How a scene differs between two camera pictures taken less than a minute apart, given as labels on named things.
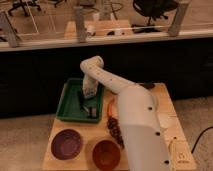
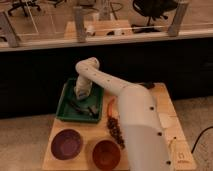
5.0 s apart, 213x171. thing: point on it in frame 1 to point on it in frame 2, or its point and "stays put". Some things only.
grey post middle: [80, 23] stays put
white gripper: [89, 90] to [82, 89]
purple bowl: [66, 144] stays put
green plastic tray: [74, 106] stays put
